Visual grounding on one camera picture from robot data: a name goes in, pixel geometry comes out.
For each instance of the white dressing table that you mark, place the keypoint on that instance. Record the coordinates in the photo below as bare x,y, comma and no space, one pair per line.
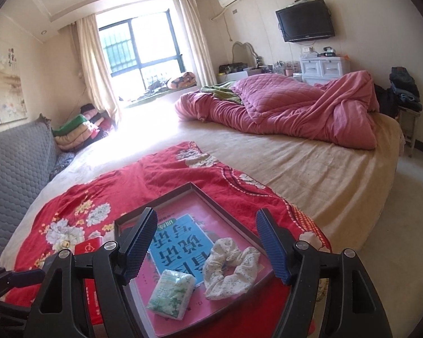
229,77

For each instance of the cream curtain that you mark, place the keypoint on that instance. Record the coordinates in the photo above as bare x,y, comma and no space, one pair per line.
197,42
95,70

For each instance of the orange dark rolled blanket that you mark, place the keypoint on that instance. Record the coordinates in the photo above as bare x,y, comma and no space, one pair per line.
181,80

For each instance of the red floral blanket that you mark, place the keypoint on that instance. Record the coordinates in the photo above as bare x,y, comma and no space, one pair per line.
127,183

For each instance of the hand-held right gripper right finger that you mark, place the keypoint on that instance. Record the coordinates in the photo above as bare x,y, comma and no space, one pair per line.
273,250

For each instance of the dark floral cushion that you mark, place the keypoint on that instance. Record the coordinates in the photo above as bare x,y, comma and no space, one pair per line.
61,163

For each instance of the black bag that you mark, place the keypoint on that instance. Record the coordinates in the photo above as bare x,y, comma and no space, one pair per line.
386,102

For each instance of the white wall socket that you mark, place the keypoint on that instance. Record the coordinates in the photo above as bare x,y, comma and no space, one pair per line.
306,49

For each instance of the green blanket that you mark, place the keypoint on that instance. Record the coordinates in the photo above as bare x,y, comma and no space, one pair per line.
222,91

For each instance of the black framed window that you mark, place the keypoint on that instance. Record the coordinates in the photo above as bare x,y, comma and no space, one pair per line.
141,42

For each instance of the pink quilted duvet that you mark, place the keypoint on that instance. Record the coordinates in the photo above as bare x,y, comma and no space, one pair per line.
285,112

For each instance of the floral wall painting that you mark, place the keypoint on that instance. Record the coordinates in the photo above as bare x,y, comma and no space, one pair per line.
7,84

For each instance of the stack of folded blankets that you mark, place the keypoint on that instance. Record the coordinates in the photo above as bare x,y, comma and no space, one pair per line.
77,130

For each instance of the cream wooden chair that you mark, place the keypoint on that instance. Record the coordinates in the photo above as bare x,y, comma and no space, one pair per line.
414,126

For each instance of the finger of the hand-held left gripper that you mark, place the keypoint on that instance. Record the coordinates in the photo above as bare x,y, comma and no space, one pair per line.
23,277

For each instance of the dark shallow tray pink bottom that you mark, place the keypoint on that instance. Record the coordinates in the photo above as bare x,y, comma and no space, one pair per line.
211,211

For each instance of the black wall television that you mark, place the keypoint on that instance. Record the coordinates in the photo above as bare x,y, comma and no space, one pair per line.
305,21

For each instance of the pile of dark clothes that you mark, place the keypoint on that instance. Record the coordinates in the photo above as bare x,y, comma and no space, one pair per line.
403,88

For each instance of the grey quilted headboard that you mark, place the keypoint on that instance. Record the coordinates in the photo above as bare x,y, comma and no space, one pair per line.
14,169

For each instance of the white floral scrunchie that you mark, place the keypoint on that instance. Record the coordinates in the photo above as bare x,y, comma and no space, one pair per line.
218,253

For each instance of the bed with beige sheet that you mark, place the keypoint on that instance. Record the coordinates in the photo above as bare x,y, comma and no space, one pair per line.
285,169

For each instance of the red tissue box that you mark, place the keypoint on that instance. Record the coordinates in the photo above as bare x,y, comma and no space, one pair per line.
90,247

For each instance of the green white tissue packet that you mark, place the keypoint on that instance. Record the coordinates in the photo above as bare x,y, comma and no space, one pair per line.
171,294

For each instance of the heart shaped mirror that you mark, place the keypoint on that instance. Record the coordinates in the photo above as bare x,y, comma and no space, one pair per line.
243,54

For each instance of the white drawer cabinet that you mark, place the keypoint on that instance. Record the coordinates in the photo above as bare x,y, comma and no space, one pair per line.
324,68

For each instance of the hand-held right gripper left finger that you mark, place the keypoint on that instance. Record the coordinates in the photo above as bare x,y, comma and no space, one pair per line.
137,246

